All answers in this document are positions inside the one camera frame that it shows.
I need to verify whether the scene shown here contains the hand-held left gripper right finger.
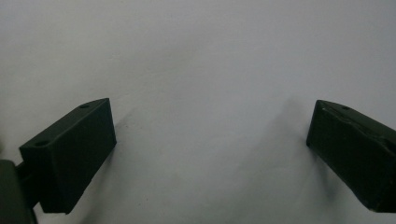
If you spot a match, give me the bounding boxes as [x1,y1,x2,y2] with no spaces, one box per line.
[305,99,396,215]

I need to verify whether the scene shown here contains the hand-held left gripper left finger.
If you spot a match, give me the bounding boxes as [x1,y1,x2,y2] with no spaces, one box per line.
[16,97,118,216]

